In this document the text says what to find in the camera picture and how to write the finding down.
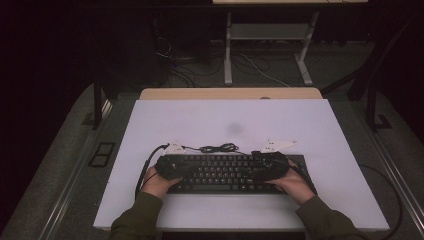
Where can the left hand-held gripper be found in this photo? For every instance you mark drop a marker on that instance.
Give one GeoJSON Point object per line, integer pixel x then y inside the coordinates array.
{"type": "Point", "coordinates": [171, 165]}

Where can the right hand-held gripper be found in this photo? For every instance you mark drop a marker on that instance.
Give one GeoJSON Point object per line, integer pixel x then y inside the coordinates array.
{"type": "Point", "coordinates": [273, 165]}

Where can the black computer keyboard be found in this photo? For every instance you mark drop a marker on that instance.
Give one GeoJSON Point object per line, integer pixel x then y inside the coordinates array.
{"type": "Point", "coordinates": [226, 173]}

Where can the person's left hand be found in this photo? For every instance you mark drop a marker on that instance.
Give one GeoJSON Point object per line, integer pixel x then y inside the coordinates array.
{"type": "Point", "coordinates": [158, 186]}

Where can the person's right hand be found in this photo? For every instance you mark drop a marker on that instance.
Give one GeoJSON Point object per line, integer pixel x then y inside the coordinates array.
{"type": "Point", "coordinates": [293, 186]}

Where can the black metal stand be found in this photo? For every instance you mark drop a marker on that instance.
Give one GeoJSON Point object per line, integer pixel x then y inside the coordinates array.
{"type": "Point", "coordinates": [375, 100]}
{"type": "Point", "coordinates": [97, 103]}

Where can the black floor socket frame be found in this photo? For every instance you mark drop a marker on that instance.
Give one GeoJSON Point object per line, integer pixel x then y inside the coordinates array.
{"type": "Point", "coordinates": [101, 154]}

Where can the aluminium floor rail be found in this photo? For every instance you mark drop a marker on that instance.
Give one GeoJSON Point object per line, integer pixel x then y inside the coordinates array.
{"type": "Point", "coordinates": [396, 176]}
{"type": "Point", "coordinates": [66, 200]}

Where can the grey metal desk frame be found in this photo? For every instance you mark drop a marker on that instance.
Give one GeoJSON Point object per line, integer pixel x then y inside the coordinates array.
{"type": "Point", "coordinates": [270, 31]}

